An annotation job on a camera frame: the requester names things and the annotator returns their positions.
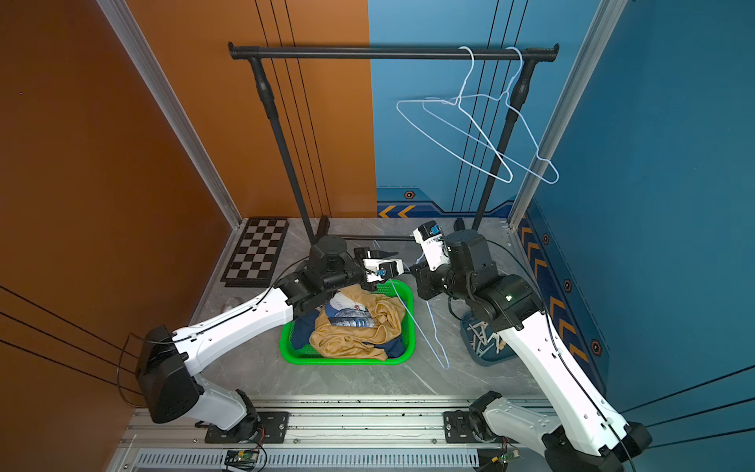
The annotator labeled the yellow printed t-shirt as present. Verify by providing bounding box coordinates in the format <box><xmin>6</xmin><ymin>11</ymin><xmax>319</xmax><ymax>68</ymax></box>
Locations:
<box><xmin>309</xmin><ymin>285</ymin><xmax>407</xmax><ymax>362</ymax></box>

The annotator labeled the teal plastic tub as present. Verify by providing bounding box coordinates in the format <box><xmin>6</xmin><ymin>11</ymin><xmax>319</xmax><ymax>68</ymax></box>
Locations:
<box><xmin>460</xmin><ymin>312</ymin><xmax>516</xmax><ymax>367</ymax></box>

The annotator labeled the silver metal cylinder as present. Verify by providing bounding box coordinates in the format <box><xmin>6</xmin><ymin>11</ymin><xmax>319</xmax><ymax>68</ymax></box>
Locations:
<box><xmin>220</xmin><ymin>298</ymin><xmax>243</xmax><ymax>314</ymax></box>

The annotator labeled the light blue hanger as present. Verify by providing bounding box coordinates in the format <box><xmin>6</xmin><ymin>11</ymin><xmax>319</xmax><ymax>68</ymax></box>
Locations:
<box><xmin>416</xmin><ymin>45</ymin><xmax>560</xmax><ymax>185</ymax></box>

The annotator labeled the white wire hanger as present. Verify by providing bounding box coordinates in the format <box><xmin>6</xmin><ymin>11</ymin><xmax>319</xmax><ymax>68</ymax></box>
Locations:
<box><xmin>388</xmin><ymin>280</ymin><xmax>452</xmax><ymax>372</ymax></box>
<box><xmin>395</xmin><ymin>46</ymin><xmax>514</xmax><ymax>184</ymax></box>

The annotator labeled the left green circuit board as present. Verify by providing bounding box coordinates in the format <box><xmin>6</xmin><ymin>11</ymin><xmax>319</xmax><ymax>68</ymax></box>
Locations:
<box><xmin>223</xmin><ymin>448</ymin><xmax>261</xmax><ymax>471</ymax></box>

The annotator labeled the black white checkerboard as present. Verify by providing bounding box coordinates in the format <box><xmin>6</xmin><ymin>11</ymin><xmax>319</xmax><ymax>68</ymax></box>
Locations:
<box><xmin>221</xmin><ymin>218</ymin><xmax>289</xmax><ymax>288</ymax></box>

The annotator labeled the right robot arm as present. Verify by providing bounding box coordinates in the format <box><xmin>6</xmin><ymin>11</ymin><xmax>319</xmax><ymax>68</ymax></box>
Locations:
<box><xmin>411</xmin><ymin>220</ymin><xmax>652</xmax><ymax>471</ymax></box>

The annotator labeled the right green circuit board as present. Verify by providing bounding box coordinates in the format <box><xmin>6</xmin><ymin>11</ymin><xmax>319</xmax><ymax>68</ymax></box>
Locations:
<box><xmin>491</xmin><ymin>448</ymin><xmax>521</xmax><ymax>468</ymax></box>

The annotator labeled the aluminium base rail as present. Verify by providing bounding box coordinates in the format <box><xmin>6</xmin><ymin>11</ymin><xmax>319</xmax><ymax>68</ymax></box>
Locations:
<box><xmin>106</xmin><ymin>396</ymin><xmax>554</xmax><ymax>471</ymax></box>

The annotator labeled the green circuit board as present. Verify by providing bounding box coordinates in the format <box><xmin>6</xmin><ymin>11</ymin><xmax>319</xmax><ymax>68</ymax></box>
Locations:
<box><xmin>223</xmin><ymin>448</ymin><xmax>261</xmax><ymax>471</ymax></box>
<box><xmin>491</xmin><ymin>448</ymin><xmax>521</xmax><ymax>468</ymax></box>

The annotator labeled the pale green clothespin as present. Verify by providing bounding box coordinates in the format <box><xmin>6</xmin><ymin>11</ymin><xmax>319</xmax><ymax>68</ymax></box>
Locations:
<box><xmin>468</xmin><ymin>322</ymin><xmax>487</xmax><ymax>340</ymax></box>

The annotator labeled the black clothes rack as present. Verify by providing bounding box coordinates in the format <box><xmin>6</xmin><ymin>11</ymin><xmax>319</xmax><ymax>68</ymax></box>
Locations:
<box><xmin>227</xmin><ymin>41</ymin><xmax>560</xmax><ymax>249</ymax></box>

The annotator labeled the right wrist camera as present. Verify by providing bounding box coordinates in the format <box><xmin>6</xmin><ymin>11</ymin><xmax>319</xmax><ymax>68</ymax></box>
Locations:
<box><xmin>413</xmin><ymin>220</ymin><xmax>449</xmax><ymax>271</ymax></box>

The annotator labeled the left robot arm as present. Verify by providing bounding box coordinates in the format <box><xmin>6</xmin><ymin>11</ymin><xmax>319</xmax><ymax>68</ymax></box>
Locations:
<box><xmin>136</xmin><ymin>236</ymin><xmax>407</xmax><ymax>443</ymax></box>

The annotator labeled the white clothespin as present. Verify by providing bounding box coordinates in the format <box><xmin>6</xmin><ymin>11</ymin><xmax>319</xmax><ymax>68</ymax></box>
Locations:
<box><xmin>485</xmin><ymin>332</ymin><xmax>505</xmax><ymax>355</ymax></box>

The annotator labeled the green plastic basket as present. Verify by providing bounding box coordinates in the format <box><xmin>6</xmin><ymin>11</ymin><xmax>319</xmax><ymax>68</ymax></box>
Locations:
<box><xmin>279</xmin><ymin>280</ymin><xmax>416</xmax><ymax>366</ymax></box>

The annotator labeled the beige clothespin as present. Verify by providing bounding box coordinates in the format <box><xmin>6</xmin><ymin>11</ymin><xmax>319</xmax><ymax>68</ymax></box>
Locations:
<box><xmin>471</xmin><ymin>336</ymin><xmax>491</xmax><ymax>357</ymax></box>

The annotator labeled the navy blue t-shirt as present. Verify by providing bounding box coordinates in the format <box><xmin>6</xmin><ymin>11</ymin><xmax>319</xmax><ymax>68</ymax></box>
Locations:
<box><xmin>290</xmin><ymin>311</ymin><xmax>405</xmax><ymax>359</ymax></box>

